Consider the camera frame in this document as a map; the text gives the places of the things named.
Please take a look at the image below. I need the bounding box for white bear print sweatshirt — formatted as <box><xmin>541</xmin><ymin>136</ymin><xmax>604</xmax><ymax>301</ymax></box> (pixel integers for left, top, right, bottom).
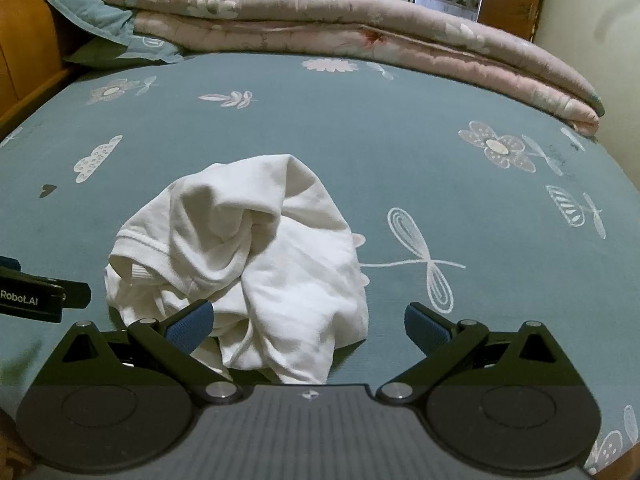
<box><xmin>104</xmin><ymin>152</ymin><xmax>370</xmax><ymax>386</ymax></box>

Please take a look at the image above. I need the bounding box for bed with teal floral sheet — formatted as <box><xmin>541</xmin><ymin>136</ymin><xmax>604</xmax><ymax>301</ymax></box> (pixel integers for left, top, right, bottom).
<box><xmin>0</xmin><ymin>50</ymin><xmax>640</xmax><ymax>480</ymax></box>

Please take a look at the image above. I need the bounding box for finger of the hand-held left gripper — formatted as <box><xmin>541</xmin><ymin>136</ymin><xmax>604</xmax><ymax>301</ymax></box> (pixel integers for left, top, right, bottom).
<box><xmin>47</xmin><ymin>280</ymin><xmax>93</xmax><ymax>312</ymax></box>

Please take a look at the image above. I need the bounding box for pink floral quilt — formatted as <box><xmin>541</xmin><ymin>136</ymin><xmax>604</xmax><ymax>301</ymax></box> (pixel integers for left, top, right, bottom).
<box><xmin>98</xmin><ymin>0</ymin><xmax>606</xmax><ymax>136</ymax></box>

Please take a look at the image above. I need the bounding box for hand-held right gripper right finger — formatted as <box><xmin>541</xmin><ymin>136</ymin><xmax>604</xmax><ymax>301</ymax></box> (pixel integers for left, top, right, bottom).
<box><xmin>375</xmin><ymin>302</ymin><xmax>588</xmax><ymax>407</ymax></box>

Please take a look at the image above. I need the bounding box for wooden headboard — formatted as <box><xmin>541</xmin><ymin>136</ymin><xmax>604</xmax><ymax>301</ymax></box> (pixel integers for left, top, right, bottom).
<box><xmin>0</xmin><ymin>0</ymin><xmax>167</xmax><ymax>133</ymax></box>

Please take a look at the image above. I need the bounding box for wooden door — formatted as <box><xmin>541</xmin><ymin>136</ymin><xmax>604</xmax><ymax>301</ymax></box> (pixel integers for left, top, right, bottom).
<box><xmin>477</xmin><ymin>0</ymin><xmax>552</xmax><ymax>45</ymax></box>

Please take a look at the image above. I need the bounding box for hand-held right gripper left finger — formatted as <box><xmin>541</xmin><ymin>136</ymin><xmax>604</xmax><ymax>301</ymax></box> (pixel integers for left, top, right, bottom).
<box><xmin>50</xmin><ymin>299</ymin><xmax>242</xmax><ymax>407</ymax></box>

